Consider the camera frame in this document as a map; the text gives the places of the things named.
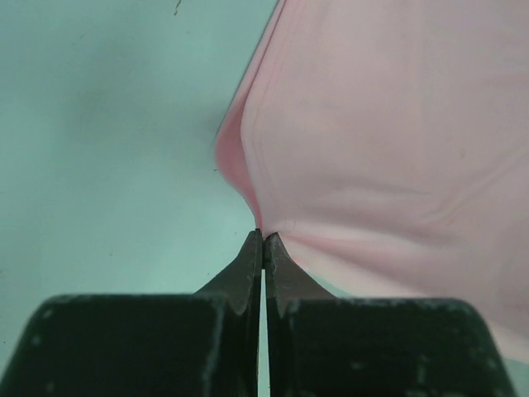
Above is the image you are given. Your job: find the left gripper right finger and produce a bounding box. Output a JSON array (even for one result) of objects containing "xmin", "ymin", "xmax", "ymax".
[{"xmin": 264, "ymin": 234, "xmax": 516, "ymax": 397}]

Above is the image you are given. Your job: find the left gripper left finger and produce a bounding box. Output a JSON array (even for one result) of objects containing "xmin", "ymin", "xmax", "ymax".
[{"xmin": 1, "ymin": 230, "xmax": 263, "ymax": 397}]

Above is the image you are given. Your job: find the pink t shirt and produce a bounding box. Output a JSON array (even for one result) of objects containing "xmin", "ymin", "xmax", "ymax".
[{"xmin": 216, "ymin": 1, "xmax": 528, "ymax": 362}]

